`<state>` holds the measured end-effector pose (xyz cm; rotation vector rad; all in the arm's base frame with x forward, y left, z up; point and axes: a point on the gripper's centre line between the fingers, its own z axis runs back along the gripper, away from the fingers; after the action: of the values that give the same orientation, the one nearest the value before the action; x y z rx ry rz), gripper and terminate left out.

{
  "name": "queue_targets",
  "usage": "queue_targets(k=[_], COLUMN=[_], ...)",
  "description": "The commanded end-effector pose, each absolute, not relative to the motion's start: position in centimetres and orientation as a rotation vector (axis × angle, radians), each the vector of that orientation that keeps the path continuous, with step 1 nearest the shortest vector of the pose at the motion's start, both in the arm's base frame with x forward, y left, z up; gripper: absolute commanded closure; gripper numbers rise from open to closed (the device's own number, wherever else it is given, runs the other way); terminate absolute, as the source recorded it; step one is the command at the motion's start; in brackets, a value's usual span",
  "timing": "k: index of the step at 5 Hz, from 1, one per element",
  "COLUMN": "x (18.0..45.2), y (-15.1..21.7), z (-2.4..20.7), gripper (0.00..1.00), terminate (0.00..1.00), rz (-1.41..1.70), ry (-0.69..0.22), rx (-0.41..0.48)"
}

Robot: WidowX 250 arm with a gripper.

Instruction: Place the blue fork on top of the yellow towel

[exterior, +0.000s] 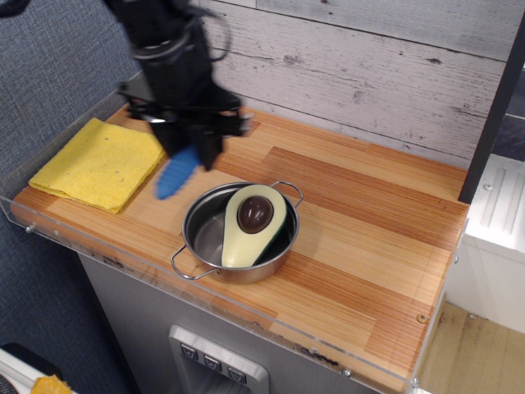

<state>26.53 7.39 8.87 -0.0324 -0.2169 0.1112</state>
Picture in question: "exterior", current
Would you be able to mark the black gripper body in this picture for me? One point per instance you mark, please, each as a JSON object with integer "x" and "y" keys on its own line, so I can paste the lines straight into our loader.
{"x": 176, "y": 84}

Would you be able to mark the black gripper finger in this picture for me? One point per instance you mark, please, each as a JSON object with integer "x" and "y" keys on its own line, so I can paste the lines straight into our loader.
{"x": 210, "y": 146}
{"x": 172, "y": 136}

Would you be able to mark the blue handled metal fork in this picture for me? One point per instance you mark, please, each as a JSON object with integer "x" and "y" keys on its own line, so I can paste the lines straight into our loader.
{"x": 178, "y": 170}

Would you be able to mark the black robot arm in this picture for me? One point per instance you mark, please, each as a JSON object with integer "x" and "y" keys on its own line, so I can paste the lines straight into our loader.
{"x": 150, "y": 23}

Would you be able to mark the yellow towel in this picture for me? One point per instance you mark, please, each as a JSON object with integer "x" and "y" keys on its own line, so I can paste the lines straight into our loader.
{"x": 101, "y": 166}

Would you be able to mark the toy avocado half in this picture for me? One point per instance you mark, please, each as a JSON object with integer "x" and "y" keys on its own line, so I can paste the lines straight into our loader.
{"x": 254, "y": 215}

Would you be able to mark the small steel pot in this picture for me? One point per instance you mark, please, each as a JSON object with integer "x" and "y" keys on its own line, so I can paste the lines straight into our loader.
{"x": 203, "y": 227}

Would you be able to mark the grey toy fridge cabinet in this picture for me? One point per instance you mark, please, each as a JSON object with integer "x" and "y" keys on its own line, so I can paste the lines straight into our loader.
{"x": 141, "y": 315}

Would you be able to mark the silver dispenser button panel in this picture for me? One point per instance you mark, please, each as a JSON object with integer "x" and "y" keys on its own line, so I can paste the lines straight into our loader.
{"x": 206, "y": 367}

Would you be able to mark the yellow black object corner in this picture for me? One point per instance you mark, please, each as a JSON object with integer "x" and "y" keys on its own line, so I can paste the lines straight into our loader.
{"x": 23, "y": 371}

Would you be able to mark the white toy sink unit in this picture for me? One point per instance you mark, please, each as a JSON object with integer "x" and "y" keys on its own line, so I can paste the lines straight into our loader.
{"x": 486, "y": 276}

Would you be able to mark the clear acrylic guard rail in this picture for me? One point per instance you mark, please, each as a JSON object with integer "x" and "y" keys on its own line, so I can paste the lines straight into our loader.
{"x": 361, "y": 285}

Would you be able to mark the dark right shelf post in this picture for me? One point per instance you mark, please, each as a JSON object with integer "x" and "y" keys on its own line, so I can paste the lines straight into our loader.
{"x": 495, "y": 117}

